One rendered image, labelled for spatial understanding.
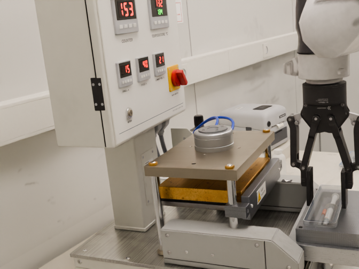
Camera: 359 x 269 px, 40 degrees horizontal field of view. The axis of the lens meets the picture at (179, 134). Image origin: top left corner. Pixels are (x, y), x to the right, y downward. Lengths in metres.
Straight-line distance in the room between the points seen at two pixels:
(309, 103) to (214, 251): 0.31
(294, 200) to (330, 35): 0.47
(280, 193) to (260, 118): 0.91
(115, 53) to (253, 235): 0.40
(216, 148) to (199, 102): 1.11
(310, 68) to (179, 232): 0.37
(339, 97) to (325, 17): 0.20
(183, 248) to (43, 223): 0.61
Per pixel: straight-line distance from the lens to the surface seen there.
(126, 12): 0.94
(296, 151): 0.93
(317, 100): 0.88
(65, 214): 1.49
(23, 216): 1.38
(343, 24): 0.72
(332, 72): 0.86
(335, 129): 0.91
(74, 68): 0.91
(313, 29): 0.74
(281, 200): 1.11
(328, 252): 0.89
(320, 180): 1.84
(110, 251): 1.02
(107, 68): 0.88
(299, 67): 0.89
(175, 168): 0.88
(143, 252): 0.99
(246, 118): 2.03
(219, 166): 0.86
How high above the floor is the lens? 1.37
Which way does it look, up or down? 14 degrees down
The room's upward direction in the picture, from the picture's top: 6 degrees counter-clockwise
